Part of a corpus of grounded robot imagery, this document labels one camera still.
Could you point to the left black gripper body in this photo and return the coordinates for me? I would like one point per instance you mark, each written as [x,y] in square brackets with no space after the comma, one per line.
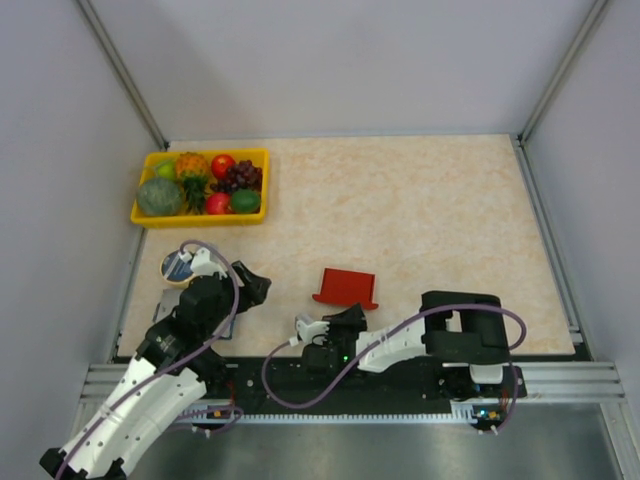
[248,295]

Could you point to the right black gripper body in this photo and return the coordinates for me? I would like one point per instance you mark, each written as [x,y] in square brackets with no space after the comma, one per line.
[342,326]

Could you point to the red paper box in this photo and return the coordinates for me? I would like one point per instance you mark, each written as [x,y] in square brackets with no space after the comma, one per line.
[346,288]

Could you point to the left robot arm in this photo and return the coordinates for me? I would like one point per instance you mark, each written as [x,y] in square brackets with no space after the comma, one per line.
[173,367]

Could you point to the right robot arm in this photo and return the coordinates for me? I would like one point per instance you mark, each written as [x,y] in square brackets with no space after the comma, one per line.
[453,327]

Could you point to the green lime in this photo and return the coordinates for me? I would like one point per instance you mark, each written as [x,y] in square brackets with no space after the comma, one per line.
[245,201]

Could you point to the red apple bottom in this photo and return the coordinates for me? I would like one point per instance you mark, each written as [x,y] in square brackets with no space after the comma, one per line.
[218,204]

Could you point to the red apple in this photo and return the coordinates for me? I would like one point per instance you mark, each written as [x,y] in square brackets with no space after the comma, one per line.
[218,204]
[221,164]

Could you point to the purple grapes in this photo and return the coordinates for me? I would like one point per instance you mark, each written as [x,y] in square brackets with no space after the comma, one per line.
[243,175]

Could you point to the red apple top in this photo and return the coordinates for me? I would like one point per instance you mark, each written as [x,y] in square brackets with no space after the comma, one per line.
[221,164]

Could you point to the green melon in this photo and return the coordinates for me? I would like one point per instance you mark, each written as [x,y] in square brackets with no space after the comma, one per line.
[159,196]

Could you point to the yellow plastic tray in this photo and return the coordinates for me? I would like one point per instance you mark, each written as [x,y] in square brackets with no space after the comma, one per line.
[258,156]

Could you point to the orange pineapple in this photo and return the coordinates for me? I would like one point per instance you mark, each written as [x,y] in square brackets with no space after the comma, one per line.
[192,171]

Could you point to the green apple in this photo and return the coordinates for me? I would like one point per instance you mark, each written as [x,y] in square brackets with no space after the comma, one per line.
[166,169]

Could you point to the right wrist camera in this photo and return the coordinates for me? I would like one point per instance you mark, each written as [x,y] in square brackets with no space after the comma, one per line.
[307,329]

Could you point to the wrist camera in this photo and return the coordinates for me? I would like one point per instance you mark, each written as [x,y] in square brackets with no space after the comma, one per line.
[205,263]
[307,329]

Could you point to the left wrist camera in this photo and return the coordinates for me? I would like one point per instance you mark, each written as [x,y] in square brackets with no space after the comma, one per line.
[205,263]

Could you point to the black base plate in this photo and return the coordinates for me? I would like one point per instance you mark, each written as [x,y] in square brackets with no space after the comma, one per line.
[419,385]

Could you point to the grey cable duct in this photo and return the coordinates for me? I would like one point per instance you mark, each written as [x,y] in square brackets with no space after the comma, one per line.
[460,413]

